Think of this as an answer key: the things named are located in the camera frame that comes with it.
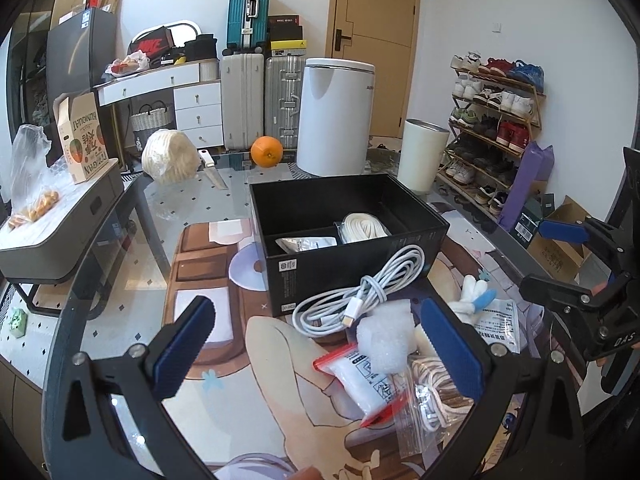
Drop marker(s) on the wicker basket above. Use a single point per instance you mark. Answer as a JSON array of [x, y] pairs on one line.
[[152, 120]]

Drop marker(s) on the grey appliance case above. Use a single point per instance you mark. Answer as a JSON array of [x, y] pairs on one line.
[[60, 230]]

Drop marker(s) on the wooden door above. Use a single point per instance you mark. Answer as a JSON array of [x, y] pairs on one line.
[[377, 45]]

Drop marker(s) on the orange fruit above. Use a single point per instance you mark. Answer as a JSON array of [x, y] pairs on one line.
[[266, 151]]

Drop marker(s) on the stacked black boxes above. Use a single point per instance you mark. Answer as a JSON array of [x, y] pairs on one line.
[[285, 30]]

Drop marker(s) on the pale round cabbage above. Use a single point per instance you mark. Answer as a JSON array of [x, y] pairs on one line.
[[170, 156]]

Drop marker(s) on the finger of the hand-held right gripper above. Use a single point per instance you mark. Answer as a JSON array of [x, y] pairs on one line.
[[562, 231], [550, 290]]

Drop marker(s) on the teal suitcase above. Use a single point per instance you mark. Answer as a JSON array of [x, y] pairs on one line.
[[248, 10]]

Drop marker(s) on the printed cartoon desk mat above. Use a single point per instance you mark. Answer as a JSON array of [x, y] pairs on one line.
[[280, 385]]

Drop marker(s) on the white foam piece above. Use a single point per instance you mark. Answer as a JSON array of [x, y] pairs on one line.
[[385, 340]]

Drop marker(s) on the silver suitcase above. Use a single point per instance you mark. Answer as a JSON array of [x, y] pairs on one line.
[[283, 102]]

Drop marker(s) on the open brown cardboard box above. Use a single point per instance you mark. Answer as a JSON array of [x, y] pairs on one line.
[[560, 255]]

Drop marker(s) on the person's dark clothing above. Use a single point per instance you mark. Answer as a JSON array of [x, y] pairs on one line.
[[615, 440]]

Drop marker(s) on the white suitcase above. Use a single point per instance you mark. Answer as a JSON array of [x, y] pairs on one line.
[[242, 102]]

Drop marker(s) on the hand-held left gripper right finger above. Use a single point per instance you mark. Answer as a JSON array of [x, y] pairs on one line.
[[452, 350]]

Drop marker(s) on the large white cylindrical bin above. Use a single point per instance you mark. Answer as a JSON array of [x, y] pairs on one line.
[[335, 115]]

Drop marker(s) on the white drawer dresser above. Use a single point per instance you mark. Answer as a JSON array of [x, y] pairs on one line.
[[197, 105]]

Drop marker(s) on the small green object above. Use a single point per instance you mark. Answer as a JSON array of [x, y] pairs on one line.
[[15, 321]]

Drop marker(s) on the dark shoebox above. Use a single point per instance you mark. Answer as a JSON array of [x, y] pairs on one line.
[[527, 227]]

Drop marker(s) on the printed fruit carton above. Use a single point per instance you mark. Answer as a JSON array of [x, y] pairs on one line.
[[82, 135]]

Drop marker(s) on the wooden shoe rack with shoes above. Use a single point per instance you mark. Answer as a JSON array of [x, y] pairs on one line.
[[492, 130]]

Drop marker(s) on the black cardboard box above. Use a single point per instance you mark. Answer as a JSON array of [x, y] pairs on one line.
[[320, 280]]

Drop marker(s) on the clear plastic bag of oranges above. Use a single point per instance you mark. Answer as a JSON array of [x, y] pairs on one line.
[[30, 180]]

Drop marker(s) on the bag of fruit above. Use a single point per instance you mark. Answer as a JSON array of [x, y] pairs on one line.
[[127, 66]]

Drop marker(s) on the black bag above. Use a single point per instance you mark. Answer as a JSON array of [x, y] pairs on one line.
[[200, 47]]

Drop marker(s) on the silver foil packet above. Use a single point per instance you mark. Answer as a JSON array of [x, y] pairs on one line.
[[310, 244]]

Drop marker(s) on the white plush bunny toy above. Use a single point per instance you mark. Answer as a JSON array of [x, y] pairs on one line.
[[470, 292]]

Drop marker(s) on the white printed packet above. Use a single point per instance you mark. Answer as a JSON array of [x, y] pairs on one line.
[[500, 325]]

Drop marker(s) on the red-edged zip bag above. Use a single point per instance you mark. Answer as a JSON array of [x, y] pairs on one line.
[[355, 385]]

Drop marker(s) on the cream cylindrical bin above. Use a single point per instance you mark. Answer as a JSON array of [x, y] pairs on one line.
[[422, 155]]

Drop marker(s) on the dark grey fridge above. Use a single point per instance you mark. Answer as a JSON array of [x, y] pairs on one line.
[[80, 55]]

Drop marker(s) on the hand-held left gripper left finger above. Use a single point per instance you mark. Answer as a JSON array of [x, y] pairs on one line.
[[184, 347]]

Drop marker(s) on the red and black shoebox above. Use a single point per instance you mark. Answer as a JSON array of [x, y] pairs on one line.
[[150, 45]]

